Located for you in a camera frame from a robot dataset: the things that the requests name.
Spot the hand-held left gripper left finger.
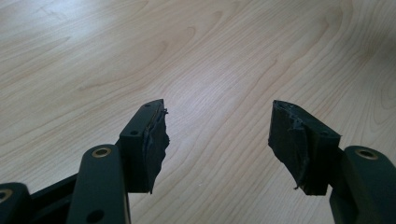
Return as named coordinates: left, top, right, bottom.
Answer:
left=118, top=98, right=171, bottom=194

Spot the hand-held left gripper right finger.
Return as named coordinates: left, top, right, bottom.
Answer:
left=268, top=100, right=343, bottom=196

